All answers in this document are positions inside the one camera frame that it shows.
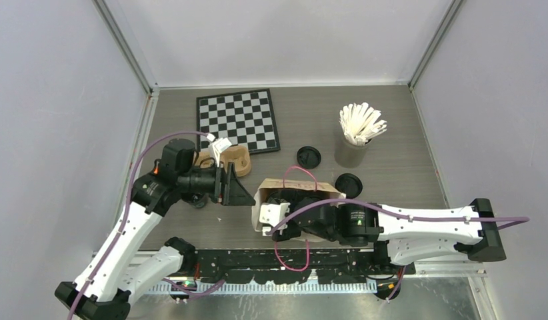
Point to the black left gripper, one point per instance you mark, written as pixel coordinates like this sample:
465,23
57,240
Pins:
227,188

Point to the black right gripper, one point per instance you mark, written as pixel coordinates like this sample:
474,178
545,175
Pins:
286,232

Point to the pink paper bag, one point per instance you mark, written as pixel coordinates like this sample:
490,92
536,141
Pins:
298,194

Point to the stack of black lids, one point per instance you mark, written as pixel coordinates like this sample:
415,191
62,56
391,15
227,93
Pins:
349,184

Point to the black plastic cup lid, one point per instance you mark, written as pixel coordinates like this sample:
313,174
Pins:
308,157

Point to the black white chessboard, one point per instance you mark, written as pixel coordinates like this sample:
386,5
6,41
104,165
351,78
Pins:
245,118

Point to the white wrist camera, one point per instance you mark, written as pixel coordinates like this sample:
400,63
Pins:
216,146
272,214

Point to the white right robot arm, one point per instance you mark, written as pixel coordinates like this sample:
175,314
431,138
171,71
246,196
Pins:
402,236

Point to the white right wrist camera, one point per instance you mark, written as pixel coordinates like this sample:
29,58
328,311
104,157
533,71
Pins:
272,214

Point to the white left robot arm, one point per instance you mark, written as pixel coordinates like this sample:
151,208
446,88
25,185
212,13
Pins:
107,289

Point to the cup of white paper straws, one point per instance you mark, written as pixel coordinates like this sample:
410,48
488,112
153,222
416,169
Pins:
358,124

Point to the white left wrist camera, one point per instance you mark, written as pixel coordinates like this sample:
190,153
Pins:
216,146

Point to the brown cardboard cup carrier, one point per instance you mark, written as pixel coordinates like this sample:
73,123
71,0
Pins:
237,154

